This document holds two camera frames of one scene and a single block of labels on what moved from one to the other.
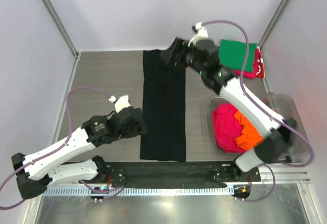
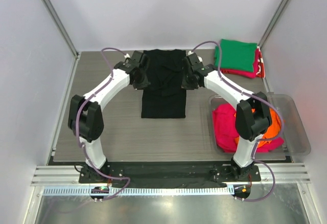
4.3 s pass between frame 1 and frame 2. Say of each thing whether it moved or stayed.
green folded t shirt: stayed
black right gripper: moved
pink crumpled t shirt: stayed
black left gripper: moved
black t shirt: moved
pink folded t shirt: stayed
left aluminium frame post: stayed
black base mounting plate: stayed
